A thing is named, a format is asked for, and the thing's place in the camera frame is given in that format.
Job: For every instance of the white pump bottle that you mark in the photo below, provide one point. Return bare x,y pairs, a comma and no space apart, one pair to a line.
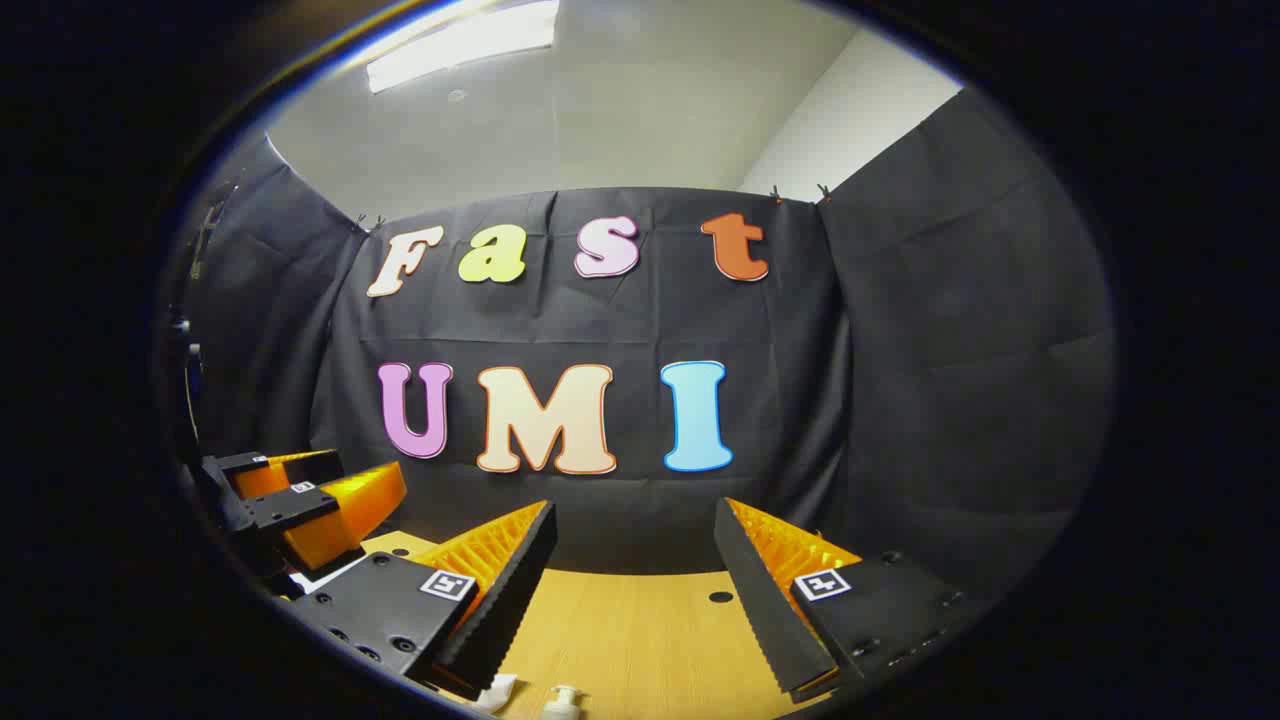
563,705

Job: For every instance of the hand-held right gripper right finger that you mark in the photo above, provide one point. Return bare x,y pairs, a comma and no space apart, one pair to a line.
760,610

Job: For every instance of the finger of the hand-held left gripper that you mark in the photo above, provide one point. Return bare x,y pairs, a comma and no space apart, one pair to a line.
270,478
320,520

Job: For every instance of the white squeeze tube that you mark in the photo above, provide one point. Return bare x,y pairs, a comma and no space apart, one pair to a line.
497,692

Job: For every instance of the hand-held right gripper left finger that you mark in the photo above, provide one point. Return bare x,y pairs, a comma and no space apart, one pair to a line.
510,600

